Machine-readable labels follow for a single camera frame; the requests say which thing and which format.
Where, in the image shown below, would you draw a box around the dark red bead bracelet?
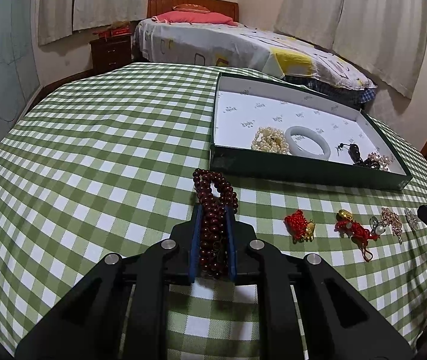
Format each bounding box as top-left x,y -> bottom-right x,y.
191,168 -> 240,281

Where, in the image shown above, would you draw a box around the red knot gold charm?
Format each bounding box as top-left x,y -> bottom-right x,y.
283,210 -> 315,244

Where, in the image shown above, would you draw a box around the red cord gold ingot charm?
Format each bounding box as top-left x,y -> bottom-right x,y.
335,209 -> 379,263

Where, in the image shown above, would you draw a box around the silver rhinestone brooch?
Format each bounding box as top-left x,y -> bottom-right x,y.
404,208 -> 419,231

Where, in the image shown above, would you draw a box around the green jewelry box tray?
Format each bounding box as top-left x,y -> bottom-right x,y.
209,73 -> 413,191

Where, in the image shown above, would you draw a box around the silver pearl brooch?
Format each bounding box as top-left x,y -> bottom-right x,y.
370,216 -> 386,236

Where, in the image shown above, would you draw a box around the pink pearl flower brooch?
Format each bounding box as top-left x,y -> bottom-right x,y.
367,152 -> 394,172

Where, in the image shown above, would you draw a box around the pale jade bangle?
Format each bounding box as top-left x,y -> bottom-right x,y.
284,126 -> 331,160

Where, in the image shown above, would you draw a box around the bed with patterned sheet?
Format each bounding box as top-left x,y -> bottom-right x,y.
134,19 -> 377,107

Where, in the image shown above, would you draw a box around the red pillow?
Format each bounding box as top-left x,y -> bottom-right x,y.
152,10 -> 237,26

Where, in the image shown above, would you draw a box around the dark wooden nightstand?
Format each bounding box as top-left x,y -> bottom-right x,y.
89,35 -> 132,74

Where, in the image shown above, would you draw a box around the orange embroidered pillow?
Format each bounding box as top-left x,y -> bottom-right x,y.
173,3 -> 210,14

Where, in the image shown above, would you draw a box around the red boxes on nightstand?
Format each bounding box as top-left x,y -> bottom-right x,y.
94,21 -> 131,39

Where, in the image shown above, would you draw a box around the right white curtain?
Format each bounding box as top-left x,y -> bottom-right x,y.
274,0 -> 427,98

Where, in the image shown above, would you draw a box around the wooden headboard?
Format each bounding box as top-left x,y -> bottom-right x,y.
146,0 -> 240,21

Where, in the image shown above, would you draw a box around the cream pearl bracelet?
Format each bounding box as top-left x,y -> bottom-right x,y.
251,125 -> 292,155

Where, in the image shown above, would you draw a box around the dark brown cord bracelet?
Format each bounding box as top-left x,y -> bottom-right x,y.
335,141 -> 381,170

